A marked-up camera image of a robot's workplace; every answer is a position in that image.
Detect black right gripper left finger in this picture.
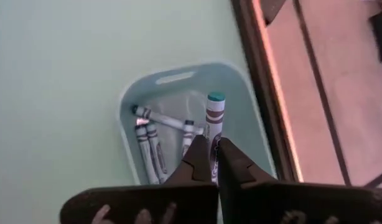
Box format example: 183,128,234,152
59,135,219,224

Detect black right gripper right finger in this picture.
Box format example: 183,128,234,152
218,136,382,224

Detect teal crayon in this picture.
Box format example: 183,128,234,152
134,124,161,185
146,122,169,184
181,119,196,157
205,91,226,185

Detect teal plastic bin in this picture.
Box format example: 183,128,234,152
118,62,278,187

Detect markers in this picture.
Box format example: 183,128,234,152
131,105,206,135

